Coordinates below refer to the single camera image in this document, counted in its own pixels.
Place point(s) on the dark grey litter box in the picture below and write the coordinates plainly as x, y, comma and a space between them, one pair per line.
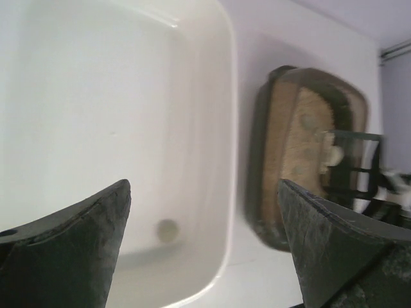
273, 111

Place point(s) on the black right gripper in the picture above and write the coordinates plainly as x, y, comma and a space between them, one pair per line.
389, 197

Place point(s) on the pale clump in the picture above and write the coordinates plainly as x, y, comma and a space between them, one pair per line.
330, 154

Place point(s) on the black litter scoop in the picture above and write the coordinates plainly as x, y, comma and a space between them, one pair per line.
362, 157

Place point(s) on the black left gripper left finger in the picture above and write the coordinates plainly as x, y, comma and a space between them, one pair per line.
67, 258

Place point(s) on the aluminium frame rail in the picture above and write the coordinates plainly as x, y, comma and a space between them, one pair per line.
395, 51

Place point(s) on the white plastic bin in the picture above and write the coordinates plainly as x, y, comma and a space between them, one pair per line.
97, 91

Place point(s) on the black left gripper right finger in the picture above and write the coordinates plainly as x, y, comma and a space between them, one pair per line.
343, 258

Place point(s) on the beige cat litter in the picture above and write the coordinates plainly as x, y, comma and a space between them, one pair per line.
308, 102

